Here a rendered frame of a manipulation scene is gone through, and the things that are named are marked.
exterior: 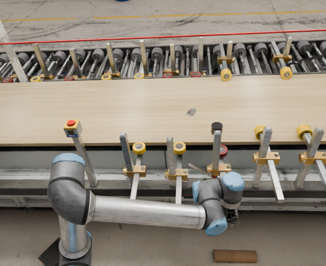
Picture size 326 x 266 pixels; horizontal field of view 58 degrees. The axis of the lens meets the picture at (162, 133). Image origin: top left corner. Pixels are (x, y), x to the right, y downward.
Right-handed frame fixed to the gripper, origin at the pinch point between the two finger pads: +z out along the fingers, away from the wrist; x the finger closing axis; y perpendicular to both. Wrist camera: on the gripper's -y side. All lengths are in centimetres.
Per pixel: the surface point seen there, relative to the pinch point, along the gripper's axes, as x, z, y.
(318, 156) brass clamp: 50, -14, -31
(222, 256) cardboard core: 4, 75, -15
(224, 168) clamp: 1.2, -4.4, -30.9
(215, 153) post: -4.3, -17.5, -29.9
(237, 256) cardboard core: 15, 75, -15
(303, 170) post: 45, -4, -30
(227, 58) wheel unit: 13, -14, -138
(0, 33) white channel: -161, -49, -126
